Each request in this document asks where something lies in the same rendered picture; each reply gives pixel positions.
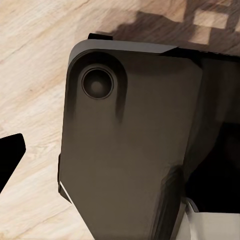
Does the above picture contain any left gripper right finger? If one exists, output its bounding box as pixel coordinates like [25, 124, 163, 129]
[224, 133, 240, 173]

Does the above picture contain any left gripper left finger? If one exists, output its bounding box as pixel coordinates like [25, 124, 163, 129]
[0, 133, 26, 193]

